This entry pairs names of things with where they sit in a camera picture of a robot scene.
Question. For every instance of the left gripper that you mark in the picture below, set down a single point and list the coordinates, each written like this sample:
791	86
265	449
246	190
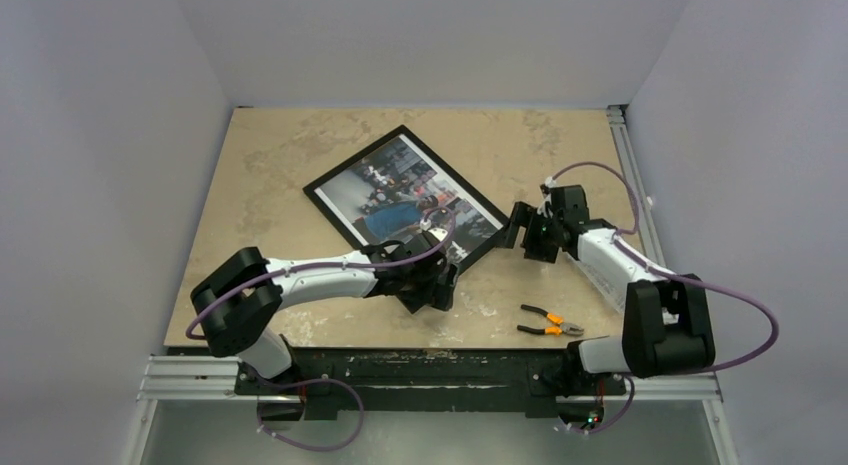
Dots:
435	295

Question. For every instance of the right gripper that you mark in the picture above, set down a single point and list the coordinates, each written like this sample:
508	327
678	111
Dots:
525	226

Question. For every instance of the printed photo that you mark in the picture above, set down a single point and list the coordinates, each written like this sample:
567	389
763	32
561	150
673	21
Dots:
404	190

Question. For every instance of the black wooden picture frame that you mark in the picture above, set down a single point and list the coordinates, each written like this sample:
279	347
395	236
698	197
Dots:
318	194

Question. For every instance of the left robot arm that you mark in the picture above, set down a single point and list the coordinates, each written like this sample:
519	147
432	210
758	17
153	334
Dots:
235	304

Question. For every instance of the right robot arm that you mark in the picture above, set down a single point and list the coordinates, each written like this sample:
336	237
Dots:
667	328

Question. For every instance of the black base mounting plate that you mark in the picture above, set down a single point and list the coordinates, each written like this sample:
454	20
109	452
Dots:
538	383

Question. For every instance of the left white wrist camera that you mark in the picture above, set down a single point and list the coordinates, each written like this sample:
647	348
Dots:
434	230

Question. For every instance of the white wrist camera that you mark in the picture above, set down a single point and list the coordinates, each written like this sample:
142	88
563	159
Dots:
434	230
545	207

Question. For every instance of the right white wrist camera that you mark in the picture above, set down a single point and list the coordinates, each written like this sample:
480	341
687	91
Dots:
545	207

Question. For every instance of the orange handled pliers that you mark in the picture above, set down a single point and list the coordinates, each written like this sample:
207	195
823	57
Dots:
557	325

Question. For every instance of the aluminium rail right side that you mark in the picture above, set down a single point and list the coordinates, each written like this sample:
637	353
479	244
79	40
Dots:
636	174

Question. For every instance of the aluminium rail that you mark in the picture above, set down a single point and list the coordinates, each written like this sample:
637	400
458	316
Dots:
636	174
209	379

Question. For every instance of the aluminium rail front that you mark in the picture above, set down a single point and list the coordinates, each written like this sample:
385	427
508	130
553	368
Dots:
209	379

